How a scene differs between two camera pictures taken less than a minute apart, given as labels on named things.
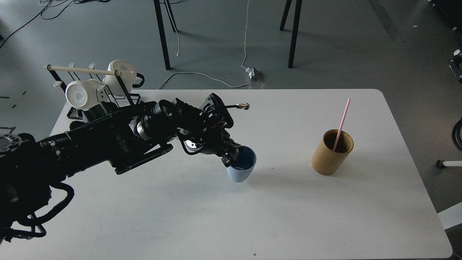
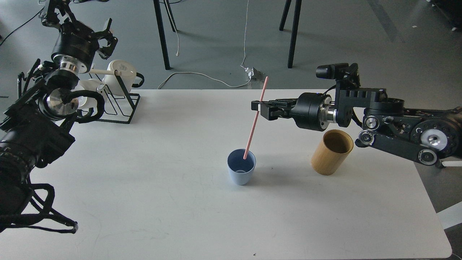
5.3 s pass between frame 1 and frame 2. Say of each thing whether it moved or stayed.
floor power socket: stayed
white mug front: stayed
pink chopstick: moved
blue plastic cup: stayed
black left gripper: moved
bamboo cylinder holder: stayed
